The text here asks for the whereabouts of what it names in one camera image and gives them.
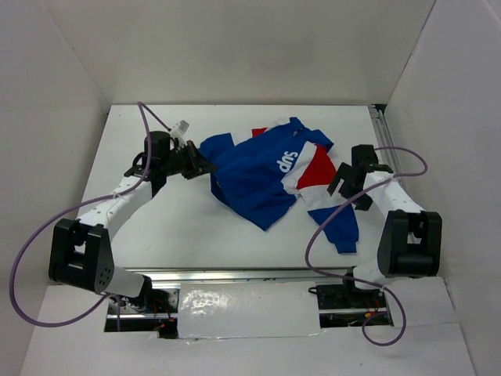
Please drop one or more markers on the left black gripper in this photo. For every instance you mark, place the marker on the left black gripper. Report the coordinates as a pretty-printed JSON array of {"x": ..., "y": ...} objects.
[{"x": 199, "y": 165}]

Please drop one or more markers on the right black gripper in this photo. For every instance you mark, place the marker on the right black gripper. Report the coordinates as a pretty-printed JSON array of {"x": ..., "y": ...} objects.
[{"x": 344, "y": 172}]

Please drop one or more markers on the red white blue jacket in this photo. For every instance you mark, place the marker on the red white blue jacket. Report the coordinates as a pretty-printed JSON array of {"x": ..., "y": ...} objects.
[{"x": 263, "y": 172}]

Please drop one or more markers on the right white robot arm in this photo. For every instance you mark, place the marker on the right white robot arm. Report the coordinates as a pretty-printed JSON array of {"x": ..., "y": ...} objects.
[{"x": 411, "y": 240}]

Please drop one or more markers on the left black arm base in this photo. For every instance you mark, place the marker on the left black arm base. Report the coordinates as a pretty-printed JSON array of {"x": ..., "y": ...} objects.
[{"x": 158, "y": 314}]

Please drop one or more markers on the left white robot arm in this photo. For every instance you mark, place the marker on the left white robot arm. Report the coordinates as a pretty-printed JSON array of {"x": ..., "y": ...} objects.
[{"x": 81, "y": 253}]

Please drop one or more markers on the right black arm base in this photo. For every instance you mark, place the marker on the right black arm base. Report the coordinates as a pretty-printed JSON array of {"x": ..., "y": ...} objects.
[{"x": 344, "y": 305}]

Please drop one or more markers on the white taped cover panel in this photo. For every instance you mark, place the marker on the white taped cover panel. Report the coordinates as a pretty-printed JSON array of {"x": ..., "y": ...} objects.
[{"x": 247, "y": 310}]

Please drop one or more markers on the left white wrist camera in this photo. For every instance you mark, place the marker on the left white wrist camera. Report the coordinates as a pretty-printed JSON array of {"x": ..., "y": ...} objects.
[{"x": 179, "y": 130}]

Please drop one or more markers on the aluminium right side rail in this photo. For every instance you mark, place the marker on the aluminium right side rail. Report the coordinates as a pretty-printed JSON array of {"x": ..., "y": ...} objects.
[{"x": 384, "y": 140}]

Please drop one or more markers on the aluminium rail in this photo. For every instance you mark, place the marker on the aluminium rail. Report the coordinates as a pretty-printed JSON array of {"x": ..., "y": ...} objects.
[
  {"x": 227, "y": 275},
  {"x": 384, "y": 140}
]

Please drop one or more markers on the aluminium front rail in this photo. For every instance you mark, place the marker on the aluminium front rail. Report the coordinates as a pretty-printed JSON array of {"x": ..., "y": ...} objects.
[{"x": 227, "y": 275}]

